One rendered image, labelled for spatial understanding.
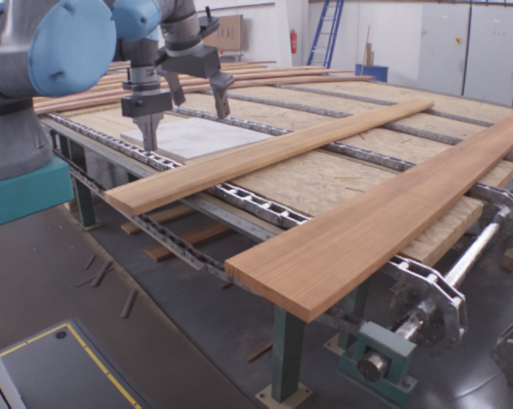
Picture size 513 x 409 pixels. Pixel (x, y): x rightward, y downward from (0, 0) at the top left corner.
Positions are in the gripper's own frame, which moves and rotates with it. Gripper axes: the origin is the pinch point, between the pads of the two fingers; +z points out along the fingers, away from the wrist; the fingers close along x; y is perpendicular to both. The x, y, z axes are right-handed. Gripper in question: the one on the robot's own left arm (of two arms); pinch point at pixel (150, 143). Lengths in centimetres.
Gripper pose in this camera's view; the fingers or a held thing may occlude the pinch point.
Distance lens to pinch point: 104.8
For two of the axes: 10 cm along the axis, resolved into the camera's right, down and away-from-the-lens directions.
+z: 0.0, 9.1, 4.1
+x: 6.6, -3.1, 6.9
